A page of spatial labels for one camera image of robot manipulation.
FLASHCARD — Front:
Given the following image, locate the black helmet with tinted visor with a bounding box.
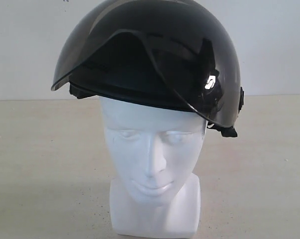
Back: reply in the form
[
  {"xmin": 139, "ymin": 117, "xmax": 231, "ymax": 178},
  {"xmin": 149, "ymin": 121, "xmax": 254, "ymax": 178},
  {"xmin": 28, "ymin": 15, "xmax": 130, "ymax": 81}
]
[{"xmin": 51, "ymin": 0, "xmax": 244, "ymax": 137}]

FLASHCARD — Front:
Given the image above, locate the white mannequin head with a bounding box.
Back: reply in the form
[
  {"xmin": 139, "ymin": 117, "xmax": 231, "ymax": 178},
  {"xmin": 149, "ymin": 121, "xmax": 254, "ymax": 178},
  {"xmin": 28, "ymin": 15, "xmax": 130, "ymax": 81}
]
[{"xmin": 100, "ymin": 97, "xmax": 206, "ymax": 231}]

